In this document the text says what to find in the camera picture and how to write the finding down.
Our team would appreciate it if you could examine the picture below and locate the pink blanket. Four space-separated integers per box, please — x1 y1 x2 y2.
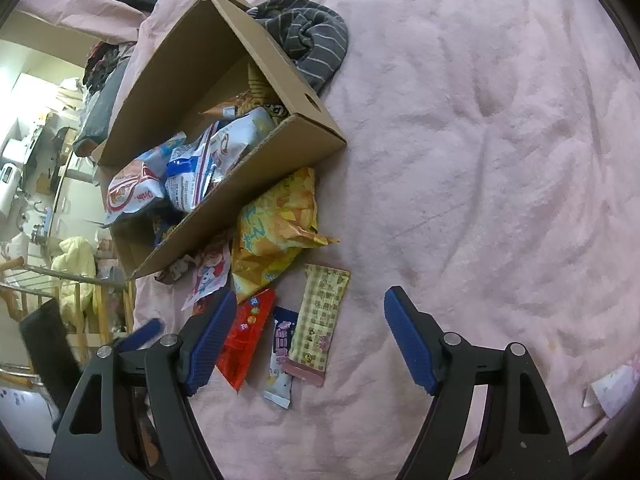
20 0 640 480

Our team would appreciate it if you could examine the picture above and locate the pink cartoon snack packet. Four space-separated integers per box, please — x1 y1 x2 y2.
181 240 233 311

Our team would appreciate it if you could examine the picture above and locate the wooden rack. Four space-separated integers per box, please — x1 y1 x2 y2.
0 256 136 356

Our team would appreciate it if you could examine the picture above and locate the orange snack packet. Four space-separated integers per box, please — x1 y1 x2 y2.
200 95 251 122

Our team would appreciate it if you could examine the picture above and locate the yellow snack bag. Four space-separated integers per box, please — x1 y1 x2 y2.
231 167 341 306

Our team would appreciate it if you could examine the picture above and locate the pile of clothes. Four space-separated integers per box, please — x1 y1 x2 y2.
74 40 138 158

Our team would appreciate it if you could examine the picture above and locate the blue pink white sachet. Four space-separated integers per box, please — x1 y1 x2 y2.
263 306 299 409

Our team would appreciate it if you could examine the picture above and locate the blue white snack packet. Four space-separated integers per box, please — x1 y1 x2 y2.
165 132 221 213

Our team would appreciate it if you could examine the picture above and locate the cardboard box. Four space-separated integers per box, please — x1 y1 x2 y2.
92 0 347 281

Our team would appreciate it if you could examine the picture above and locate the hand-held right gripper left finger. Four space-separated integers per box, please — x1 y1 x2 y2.
47 290 237 480

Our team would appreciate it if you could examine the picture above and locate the red snack packet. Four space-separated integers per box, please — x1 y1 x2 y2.
216 288 277 392

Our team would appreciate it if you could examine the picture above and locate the white snack bag red oval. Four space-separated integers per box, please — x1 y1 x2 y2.
104 147 188 226

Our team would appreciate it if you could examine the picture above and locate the dark upright panel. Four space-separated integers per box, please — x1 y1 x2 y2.
19 297 83 413

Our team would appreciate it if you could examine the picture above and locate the white pink printed paper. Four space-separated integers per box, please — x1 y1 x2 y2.
582 364 633 418

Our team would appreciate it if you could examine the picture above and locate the grey striped cloth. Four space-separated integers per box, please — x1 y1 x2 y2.
248 0 349 96

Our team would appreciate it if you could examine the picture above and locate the checkered wafer bar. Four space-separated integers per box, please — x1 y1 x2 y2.
285 263 352 388

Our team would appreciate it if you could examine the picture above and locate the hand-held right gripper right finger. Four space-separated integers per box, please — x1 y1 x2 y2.
384 286 571 480

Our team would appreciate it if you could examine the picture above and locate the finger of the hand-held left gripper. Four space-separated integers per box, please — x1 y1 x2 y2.
116 317 164 361

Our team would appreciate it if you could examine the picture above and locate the pale yellow jacket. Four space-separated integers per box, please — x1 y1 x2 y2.
50 236 98 313

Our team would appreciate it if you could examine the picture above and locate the yellow striped snack packet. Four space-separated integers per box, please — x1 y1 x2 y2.
247 62 288 117

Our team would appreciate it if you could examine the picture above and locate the grey metal pole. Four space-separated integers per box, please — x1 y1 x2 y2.
0 265 128 293

